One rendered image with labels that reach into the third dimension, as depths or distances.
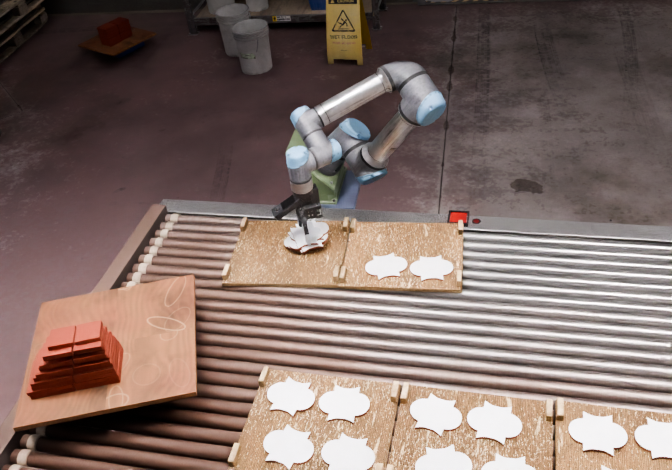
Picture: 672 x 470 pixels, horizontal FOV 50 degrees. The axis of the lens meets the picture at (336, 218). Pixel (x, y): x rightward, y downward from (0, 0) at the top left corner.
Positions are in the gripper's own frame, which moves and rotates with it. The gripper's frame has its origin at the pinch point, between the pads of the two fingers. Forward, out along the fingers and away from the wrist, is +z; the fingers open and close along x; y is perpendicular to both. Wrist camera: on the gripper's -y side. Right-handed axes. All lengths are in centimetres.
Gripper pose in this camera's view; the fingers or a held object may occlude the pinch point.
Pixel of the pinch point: (303, 235)
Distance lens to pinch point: 257.4
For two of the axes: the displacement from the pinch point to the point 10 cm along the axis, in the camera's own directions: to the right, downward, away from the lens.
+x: -2.9, -5.6, 7.8
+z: 1.0, 7.9, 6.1
